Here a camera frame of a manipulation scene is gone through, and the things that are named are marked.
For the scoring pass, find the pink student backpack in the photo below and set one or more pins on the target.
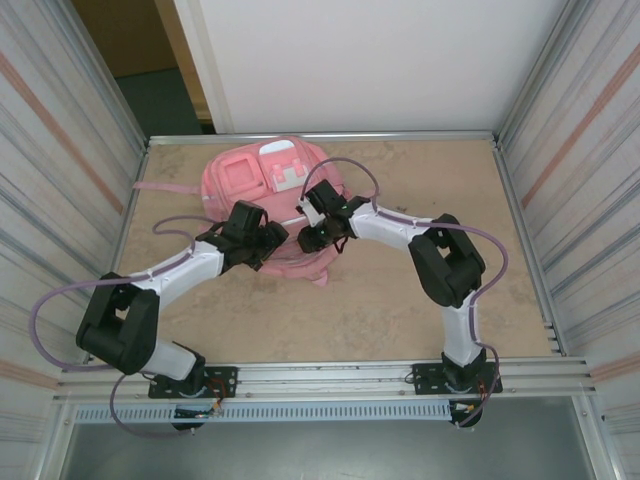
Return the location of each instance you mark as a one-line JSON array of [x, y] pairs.
[[240, 175]]

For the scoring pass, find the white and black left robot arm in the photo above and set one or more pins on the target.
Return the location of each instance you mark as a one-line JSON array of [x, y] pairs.
[[185, 267]]

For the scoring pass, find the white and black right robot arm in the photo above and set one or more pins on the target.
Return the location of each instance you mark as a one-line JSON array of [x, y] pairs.
[[385, 230]]

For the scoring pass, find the tan wooden door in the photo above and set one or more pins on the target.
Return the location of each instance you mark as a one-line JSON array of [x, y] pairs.
[[181, 50]]

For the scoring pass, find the grey metal base panel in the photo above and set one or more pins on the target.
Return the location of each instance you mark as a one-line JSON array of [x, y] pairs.
[[320, 450]]

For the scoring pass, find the aluminium table edge rail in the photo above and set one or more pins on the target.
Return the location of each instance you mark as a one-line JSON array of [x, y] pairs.
[[450, 135], [504, 170], [141, 167]]

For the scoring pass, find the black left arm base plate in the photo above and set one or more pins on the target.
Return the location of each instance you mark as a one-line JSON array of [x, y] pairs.
[[225, 377]]

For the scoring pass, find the long aluminium mounting rail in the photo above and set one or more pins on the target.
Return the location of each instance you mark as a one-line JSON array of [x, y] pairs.
[[280, 380]]

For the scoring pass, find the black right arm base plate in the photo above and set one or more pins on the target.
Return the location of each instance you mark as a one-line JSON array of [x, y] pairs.
[[425, 375]]

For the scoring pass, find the white door frame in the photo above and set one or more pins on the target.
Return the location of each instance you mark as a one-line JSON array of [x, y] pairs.
[[200, 50]]

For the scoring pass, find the aluminium frame post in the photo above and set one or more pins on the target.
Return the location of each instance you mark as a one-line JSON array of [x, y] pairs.
[[537, 75], [107, 75]]

